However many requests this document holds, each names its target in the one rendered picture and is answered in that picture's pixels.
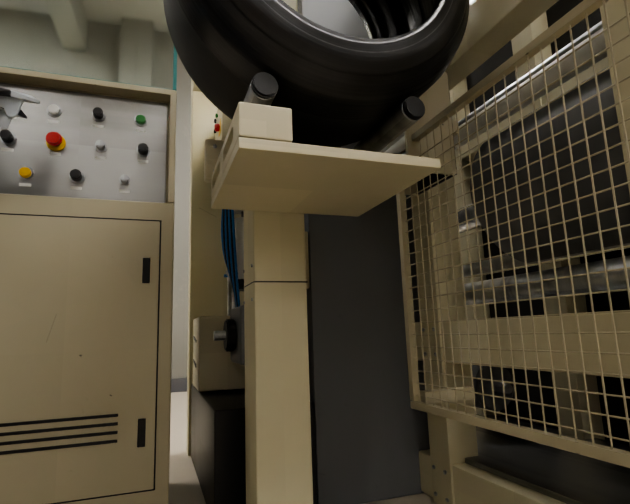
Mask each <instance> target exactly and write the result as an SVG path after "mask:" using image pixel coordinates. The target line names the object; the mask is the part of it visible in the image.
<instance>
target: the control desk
mask: <svg viewBox="0 0 630 504"><path fill-rule="evenodd" d="M0 88H5V89H10V90H12V91H17V92H20V93H24V94H27V95H31V96H33V97H34V98H36V99H37V100H39V101H40V104H36V103H29V102H23V105H22V107H21V109H20V110H22V111H23V113H24V114H25V115H26V116H27V119H25V118H20V117H14V118H12V120H11V122H10V124H9V126H8V128H7V129H2V128H0V504H169V468H170V416H171V363H172V311H173V259H174V207H175V205H174V203H175V154H176V102H177V91H176V90H169V89H161V88H154V87H147V86H140V85H132V84H125V83H118V82H110V81H103V80H96V79H89V78H81V77H74V76H67V75H59V74H52V73H45V72H37V71H30V70H23V69H16V68H8V67H1V66H0Z"/></svg>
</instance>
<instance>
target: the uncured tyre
mask: <svg viewBox="0 0 630 504"><path fill-rule="evenodd" d="M348 1H349V2H350V3H351V4H352V6H353V7H354V8H355V10H356V11H357V13H358V14H359V16H360V18H361V20H362V21H363V24H364V26H365V28H366V31H367V33H368V36H369V38H359V37H354V36H349V35H345V34H341V33H338V32H335V31H332V30H330V29H327V28H325V27H323V26H321V25H319V24H317V23H315V22H313V21H311V20H309V19H308V18H306V17H304V16H303V15H301V14H300V13H298V12H297V11H295V10H294V9H293V8H291V7H290V6H289V5H287V4H286V3H285V2H284V1H283V0H163V3H164V12H165V17H166V22H167V26H168V30H169V33H170V36H171V38H172V41H173V44H174V46H175V48H176V51H177V53H178V55H179V58H180V60H181V62H182V64H183V65H184V67H185V69H186V71H187V72H188V74H189V76H190V77H191V78H192V80H193V81H194V83H195V84H196V85H197V87H198V88H199V89H200V90H201V92H202V93H203V94H204V95H205V96H206V97H207V98H208V99H209V100H210V101H211V102H212V103H213V104H214V105H215V106H216V107H217V108H218V109H219V110H220V111H221V112H223V113H224V114H225V115H226V116H228V117H229V118H230V119H233V116H234V113H235V111H236V108H237V105H238V103H239V102H243V101H244V99H245V96H246V94H247V91H248V89H249V86H250V83H251V81H252V79H253V77H254V76H255V75H256V74H257V73H260V72H266V73H269V74H271V75H272V76H273V77H274V78H275V79H276V80H277V82H278V91H277V94H276V96H275V98H274V100H273V102H272V104H271V106H275V107H283V108H290V109H291V110H292V132H293V141H292V143H299V144H308V145H317V146H326V147H340V146H344V145H348V144H351V143H355V142H358V141H361V140H363V139H364V138H365V137H366V136H367V135H368V134H369V133H370V132H371V131H372V130H373V129H374V128H375V127H376V126H377V125H379V124H380V123H381V122H382V121H383V120H384V119H385V118H386V117H387V116H388V115H389V114H390V113H391V112H392V111H393V110H394V109H396V108H397V107H398V106H399V105H400V104H401V103H402V102H403V101H404V100H405V99H407V98H408V97H410V96H415V97H417V98H419V97H420V96H421V95H422V94H423V93H424V92H426V91H427V90H428V89H429V88H430V87H431V86H432V85H433V84H434V83H435V82H436V81H437V80H438V79H439V78H440V77H441V76H442V75H443V73H444V72H445V71H446V69H447V68H448V66H449V64H450V63H451V61H452V59H453V57H454V55H455V54H456V52H457V50H458V48H459V46H460V44H461V41H462V39H463V36H464V33H465V30H466V26H467V22H468V16H469V4H470V0H348Z"/></svg>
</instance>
